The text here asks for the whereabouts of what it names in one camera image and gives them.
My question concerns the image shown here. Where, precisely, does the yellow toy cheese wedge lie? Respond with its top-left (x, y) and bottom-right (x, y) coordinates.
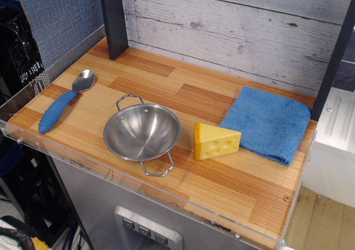
top-left (194, 123), bottom-right (242, 161)

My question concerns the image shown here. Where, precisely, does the small steel two-handled pan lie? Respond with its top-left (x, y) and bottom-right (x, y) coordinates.
top-left (103, 94), bottom-right (181, 177)

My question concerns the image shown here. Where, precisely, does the folded blue cloth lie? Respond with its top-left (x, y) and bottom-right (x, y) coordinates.
top-left (219, 86), bottom-right (311, 166)

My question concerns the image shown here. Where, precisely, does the clear acrylic table guard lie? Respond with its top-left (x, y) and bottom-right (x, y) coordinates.
top-left (1, 39), bottom-right (316, 249)

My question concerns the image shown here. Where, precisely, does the black equipment rack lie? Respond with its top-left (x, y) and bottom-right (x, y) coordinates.
top-left (1, 6), bottom-right (44, 104)

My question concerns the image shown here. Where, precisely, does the white metal block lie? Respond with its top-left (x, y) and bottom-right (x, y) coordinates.
top-left (302, 88), bottom-right (354, 207)

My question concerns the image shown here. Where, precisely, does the grey metal cabinet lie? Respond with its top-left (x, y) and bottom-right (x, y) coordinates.
top-left (52, 158), bottom-right (255, 249)

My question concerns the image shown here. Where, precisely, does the silver control panel with buttons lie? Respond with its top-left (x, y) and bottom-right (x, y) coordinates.
top-left (114, 205), bottom-right (184, 249)

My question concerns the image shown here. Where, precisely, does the yellow and black object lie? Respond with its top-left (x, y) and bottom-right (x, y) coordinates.
top-left (1, 227), bottom-right (50, 250)

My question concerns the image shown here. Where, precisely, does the dark grey left post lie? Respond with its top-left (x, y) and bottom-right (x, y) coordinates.
top-left (100, 0), bottom-right (129, 60)

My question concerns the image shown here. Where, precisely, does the dark grey post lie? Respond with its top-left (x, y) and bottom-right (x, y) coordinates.
top-left (311, 0), bottom-right (354, 121)
top-left (100, 0), bottom-right (129, 60)

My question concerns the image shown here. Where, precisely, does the blue handled metal spoon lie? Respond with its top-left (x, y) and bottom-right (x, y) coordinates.
top-left (38, 69), bottom-right (95, 134)

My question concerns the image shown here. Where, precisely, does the dark grey right post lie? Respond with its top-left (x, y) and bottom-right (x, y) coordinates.
top-left (311, 0), bottom-right (354, 121)

